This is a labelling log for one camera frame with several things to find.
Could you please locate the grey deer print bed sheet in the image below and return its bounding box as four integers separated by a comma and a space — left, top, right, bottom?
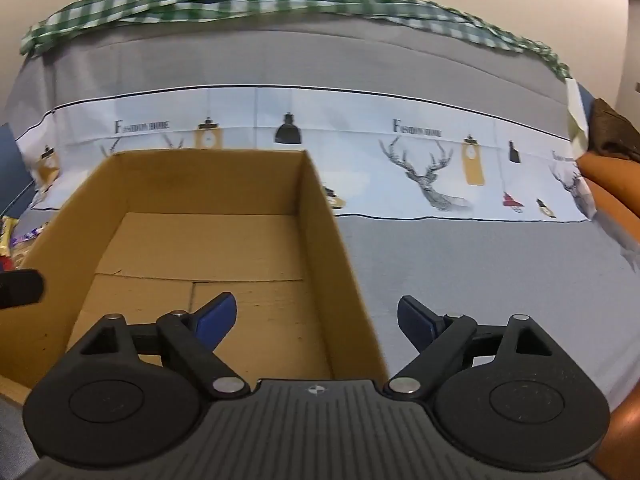
0, 15, 640, 413

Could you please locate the blue sofa cushion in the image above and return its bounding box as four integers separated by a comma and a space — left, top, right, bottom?
0, 122, 39, 221

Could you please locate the brown cardboard box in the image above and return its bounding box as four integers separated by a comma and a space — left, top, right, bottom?
0, 149, 391, 406

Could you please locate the brown cloth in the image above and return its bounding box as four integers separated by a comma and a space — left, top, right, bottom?
587, 97, 640, 163

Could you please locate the yellow snack packet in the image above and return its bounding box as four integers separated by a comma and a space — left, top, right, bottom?
0, 216, 20, 256

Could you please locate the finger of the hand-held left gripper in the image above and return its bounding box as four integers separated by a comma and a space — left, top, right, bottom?
0, 269, 45, 311

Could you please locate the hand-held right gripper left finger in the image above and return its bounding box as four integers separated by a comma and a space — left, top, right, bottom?
66, 292, 251, 401

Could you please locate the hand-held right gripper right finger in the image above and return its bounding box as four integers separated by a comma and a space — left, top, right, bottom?
382, 296, 572, 401

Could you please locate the orange sofa cushion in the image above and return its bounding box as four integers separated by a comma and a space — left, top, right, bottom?
576, 152, 640, 480

